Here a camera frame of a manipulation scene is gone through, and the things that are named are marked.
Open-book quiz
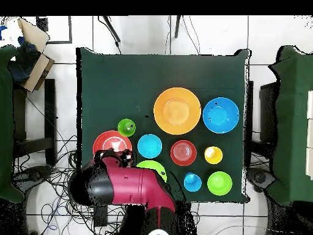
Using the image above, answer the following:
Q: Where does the small blue bowl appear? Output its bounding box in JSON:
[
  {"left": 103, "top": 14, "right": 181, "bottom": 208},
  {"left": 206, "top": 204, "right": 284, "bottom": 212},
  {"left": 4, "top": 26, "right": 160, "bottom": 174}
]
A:
[{"left": 137, "top": 133, "right": 163, "bottom": 159}]

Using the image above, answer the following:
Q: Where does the green cup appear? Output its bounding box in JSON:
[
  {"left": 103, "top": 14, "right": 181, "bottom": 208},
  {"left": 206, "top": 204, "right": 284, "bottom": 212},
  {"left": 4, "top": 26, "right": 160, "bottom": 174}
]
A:
[{"left": 117, "top": 118, "right": 136, "bottom": 137}]

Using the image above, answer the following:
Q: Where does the large orange bowl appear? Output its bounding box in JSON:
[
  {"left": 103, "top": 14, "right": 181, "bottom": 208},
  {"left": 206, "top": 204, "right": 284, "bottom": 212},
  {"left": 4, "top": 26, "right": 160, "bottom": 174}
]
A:
[{"left": 153, "top": 87, "right": 202, "bottom": 136}]

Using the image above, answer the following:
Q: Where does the small red bowl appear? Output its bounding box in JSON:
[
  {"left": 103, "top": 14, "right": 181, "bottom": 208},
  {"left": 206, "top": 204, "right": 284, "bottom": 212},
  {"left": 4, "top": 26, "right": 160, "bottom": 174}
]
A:
[{"left": 170, "top": 140, "right": 197, "bottom": 167}]

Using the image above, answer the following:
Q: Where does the large green bowl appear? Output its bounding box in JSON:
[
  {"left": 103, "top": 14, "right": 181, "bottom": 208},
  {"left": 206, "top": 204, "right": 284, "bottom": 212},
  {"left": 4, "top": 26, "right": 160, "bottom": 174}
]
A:
[{"left": 136, "top": 160, "right": 168, "bottom": 183}]

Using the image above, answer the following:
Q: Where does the dark green table cloth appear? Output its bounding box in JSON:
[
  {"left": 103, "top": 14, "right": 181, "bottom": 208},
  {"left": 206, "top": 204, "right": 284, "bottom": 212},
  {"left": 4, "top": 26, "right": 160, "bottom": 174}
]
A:
[{"left": 76, "top": 47, "right": 251, "bottom": 204}]

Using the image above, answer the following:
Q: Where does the wide red bowl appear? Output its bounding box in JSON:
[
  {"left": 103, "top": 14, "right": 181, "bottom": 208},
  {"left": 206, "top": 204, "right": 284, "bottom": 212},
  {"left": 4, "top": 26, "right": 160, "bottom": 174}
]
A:
[{"left": 92, "top": 130, "right": 133, "bottom": 157}]

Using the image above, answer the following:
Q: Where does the yellow cup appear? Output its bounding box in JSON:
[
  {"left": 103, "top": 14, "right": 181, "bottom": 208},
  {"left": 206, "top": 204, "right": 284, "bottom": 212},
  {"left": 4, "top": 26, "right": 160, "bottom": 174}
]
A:
[{"left": 204, "top": 146, "right": 224, "bottom": 165}]

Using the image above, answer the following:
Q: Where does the blue cup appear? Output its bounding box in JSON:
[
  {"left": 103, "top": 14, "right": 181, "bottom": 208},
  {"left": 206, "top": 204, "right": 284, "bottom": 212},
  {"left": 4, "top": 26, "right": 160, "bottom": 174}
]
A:
[{"left": 183, "top": 171, "right": 203, "bottom": 193}]

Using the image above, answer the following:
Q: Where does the large blue bowl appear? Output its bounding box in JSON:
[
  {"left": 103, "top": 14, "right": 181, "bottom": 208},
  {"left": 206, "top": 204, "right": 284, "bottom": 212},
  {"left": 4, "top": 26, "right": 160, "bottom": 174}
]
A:
[{"left": 202, "top": 97, "right": 240, "bottom": 135}]

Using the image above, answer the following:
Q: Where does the small green bowl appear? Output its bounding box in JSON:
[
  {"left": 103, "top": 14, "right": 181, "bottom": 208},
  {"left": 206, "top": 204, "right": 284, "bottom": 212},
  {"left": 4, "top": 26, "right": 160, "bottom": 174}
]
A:
[{"left": 207, "top": 171, "right": 233, "bottom": 196}]

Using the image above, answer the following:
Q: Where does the black tripod leg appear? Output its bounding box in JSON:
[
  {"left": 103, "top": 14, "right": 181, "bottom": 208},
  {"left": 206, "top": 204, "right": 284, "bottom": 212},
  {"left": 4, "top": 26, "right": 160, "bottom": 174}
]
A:
[
  {"left": 98, "top": 15, "right": 122, "bottom": 44},
  {"left": 174, "top": 15, "right": 182, "bottom": 39}
]

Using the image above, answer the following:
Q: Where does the cardboard box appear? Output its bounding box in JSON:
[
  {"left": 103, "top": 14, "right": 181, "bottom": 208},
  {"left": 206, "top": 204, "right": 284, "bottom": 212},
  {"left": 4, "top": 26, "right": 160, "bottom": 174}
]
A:
[{"left": 0, "top": 16, "right": 56, "bottom": 94}]

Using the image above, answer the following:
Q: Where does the green cloth side table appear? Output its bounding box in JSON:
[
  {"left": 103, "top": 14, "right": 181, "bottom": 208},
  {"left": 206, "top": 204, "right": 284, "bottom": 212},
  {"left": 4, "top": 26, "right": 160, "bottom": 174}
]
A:
[
  {"left": 267, "top": 45, "right": 313, "bottom": 206},
  {"left": 0, "top": 45, "right": 25, "bottom": 204}
]

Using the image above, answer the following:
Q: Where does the dark blue cloth bundle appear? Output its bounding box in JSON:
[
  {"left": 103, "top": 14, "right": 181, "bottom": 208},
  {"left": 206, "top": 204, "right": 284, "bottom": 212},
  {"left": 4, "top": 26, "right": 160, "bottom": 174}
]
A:
[{"left": 8, "top": 36, "right": 41, "bottom": 83}]

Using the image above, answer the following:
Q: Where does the white box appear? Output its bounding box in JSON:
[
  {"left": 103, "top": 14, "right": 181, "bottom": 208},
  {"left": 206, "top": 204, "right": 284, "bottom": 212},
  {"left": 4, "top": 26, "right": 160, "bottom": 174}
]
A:
[{"left": 305, "top": 89, "right": 313, "bottom": 181}]

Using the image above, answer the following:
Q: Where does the tangle of floor cables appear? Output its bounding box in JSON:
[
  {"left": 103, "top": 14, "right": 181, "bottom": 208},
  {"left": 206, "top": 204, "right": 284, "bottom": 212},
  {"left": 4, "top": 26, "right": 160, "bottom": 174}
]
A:
[{"left": 13, "top": 134, "right": 128, "bottom": 235}]

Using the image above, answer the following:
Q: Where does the black stool frame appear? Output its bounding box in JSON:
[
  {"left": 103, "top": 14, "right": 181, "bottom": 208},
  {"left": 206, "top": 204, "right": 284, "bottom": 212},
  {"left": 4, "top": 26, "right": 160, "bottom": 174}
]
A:
[{"left": 13, "top": 78, "right": 57, "bottom": 167}]

